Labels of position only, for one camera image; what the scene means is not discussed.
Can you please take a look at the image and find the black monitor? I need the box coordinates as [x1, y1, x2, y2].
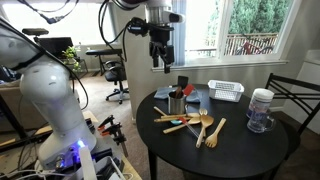
[38, 37, 74, 59]

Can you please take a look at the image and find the black camera on stand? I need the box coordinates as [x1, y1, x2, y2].
[21, 28, 50, 37]

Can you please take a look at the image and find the red bicycle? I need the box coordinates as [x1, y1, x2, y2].
[234, 39, 275, 56]

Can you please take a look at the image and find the black office chair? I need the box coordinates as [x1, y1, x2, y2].
[104, 59, 130, 105]

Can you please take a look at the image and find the grey curtain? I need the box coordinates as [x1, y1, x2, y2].
[171, 0, 188, 66]

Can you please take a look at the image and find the white cylinder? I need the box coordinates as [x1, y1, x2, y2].
[78, 146, 98, 180]

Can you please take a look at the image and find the slotted wooden spatula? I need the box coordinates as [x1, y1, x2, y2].
[204, 117, 227, 149]

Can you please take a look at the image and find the round black table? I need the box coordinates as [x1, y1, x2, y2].
[135, 83, 290, 180]

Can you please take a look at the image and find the white plastic basket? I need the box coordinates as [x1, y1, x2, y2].
[207, 79, 245, 103]

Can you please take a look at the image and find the white window frame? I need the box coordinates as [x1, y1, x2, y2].
[184, 0, 303, 69]

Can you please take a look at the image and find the blue cloth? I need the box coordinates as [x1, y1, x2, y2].
[153, 86, 203, 104]

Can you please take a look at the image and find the black clamp long bar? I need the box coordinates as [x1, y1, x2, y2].
[112, 129, 129, 158]

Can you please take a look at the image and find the black bag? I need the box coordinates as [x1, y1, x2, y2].
[0, 64, 22, 83]

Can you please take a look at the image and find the long wooden stick utensil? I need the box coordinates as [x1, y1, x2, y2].
[153, 116, 193, 123]

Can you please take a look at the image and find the small black desk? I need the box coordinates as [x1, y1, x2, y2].
[85, 48, 123, 77]

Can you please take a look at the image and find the wooden spoon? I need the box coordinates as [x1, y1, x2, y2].
[162, 115, 202, 135]

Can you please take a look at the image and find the dark brown wooden utensil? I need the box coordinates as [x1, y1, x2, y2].
[173, 86, 184, 100]

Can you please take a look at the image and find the red handled thin utensil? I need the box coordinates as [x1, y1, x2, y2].
[178, 116, 201, 139]

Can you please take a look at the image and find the red spatula clear handle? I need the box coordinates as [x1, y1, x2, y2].
[182, 83, 195, 98]

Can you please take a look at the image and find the white wipes canister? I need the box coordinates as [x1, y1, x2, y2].
[246, 88, 275, 119]

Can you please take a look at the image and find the steel utensil container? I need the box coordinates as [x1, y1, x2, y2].
[167, 91, 188, 115]

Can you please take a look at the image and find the black dining chair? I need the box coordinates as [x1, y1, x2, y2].
[264, 73, 320, 180]

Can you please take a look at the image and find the wooden deck railing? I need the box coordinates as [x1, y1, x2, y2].
[186, 32, 279, 58]

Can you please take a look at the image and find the black clamp orange tip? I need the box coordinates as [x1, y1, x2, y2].
[97, 114, 116, 132]
[99, 122, 123, 138]

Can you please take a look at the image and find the short wooden stick utensil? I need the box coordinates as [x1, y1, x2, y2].
[153, 106, 168, 117]

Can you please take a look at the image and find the green potted plant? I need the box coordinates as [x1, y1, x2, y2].
[61, 45, 82, 73]

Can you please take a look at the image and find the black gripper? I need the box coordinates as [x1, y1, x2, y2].
[148, 25, 176, 74]

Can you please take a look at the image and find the clear glass mug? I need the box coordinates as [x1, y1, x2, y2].
[246, 108, 277, 134]

